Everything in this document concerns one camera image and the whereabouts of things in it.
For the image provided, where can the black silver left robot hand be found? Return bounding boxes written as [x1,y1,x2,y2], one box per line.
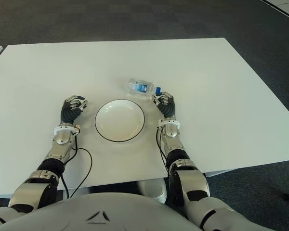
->
[59,95,89,126]

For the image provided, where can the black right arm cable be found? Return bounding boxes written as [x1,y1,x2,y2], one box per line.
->
[156,128,171,174]

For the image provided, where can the white rounded robot leg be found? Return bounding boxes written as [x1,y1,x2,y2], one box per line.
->
[137,179,168,205]

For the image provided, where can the grey white robot torso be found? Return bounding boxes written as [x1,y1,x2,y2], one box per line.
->
[4,192,203,231]

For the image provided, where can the white plate black rim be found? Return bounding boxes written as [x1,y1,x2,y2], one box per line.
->
[95,99,145,142]

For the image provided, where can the clear water bottle blue cap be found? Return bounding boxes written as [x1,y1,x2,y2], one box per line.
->
[124,77,162,96]

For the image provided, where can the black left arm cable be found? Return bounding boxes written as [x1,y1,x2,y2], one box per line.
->
[61,131,93,199]

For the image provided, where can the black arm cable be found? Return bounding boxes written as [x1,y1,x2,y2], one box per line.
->
[61,131,93,199]
[156,128,171,174]

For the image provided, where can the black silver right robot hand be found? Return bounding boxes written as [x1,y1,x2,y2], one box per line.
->
[151,90,176,119]

